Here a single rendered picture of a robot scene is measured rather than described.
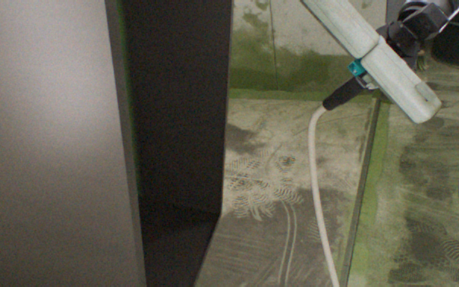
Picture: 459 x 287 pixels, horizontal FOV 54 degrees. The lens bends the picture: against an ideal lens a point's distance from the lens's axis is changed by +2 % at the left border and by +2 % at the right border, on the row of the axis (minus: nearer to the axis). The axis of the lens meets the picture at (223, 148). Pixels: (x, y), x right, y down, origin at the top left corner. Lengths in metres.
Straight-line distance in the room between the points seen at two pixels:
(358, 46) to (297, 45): 2.04
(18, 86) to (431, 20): 0.66
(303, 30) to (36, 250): 2.24
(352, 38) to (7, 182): 0.60
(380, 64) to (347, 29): 0.08
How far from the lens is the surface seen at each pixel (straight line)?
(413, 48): 0.93
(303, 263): 1.86
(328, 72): 2.88
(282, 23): 2.81
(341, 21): 0.81
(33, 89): 0.60
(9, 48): 0.59
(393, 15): 2.71
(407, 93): 0.82
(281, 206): 2.10
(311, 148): 1.08
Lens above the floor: 1.46
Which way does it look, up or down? 34 degrees down
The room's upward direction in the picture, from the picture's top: 11 degrees counter-clockwise
